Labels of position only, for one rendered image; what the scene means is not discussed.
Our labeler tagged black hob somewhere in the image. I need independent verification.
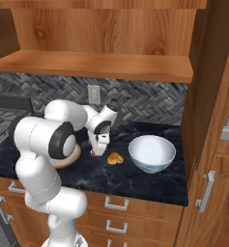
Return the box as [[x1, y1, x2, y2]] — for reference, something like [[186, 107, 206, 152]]
[[0, 107, 34, 152]]

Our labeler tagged grey wall outlet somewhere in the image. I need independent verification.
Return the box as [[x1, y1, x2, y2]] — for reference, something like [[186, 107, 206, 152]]
[[87, 84, 101, 105]]

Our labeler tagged golden brown bread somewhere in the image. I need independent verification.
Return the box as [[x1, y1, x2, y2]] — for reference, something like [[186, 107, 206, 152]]
[[106, 151, 125, 166]]

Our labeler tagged wooden wall shelf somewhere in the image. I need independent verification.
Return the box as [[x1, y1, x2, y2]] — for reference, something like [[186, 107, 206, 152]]
[[0, 49, 194, 85], [0, 0, 208, 10]]

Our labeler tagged wooden drawer front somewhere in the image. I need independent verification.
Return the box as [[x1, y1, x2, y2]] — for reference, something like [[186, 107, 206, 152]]
[[0, 175, 31, 201], [76, 210, 182, 247], [81, 189, 185, 225]]

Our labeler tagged tall wooden cabinet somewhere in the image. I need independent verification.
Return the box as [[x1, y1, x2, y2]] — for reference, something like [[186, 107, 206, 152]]
[[175, 0, 229, 247]]

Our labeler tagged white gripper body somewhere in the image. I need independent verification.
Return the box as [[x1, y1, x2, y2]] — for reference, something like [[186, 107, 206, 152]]
[[90, 140, 108, 158]]

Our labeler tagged wooden cupboard door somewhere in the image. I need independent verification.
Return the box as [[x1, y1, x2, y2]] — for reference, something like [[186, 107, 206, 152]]
[[178, 153, 229, 247]]

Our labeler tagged large white bowl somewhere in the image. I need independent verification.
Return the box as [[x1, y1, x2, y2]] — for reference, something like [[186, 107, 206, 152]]
[[128, 134, 177, 175]]

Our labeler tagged silver drawer handle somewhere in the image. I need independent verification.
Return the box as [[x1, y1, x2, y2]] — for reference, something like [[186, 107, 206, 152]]
[[106, 238, 122, 247], [105, 219, 129, 234], [104, 196, 129, 211], [8, 180, 27, 195]]

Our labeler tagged silver cupboard handle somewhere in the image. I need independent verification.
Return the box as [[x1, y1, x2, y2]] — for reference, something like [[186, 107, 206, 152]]
[[194, 170, 216, 214]]

